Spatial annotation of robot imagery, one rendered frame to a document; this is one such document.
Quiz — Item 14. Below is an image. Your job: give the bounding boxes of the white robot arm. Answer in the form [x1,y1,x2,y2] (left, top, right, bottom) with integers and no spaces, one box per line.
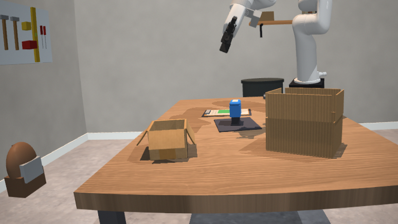
[231,0,332,84]

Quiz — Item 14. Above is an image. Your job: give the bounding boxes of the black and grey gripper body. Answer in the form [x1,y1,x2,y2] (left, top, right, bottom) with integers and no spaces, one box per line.
[223,3,248,38]

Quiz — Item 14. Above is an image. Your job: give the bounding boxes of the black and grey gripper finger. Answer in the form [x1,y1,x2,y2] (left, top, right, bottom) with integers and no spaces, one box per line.
[221,17,237,45]
[220,43,231,53]

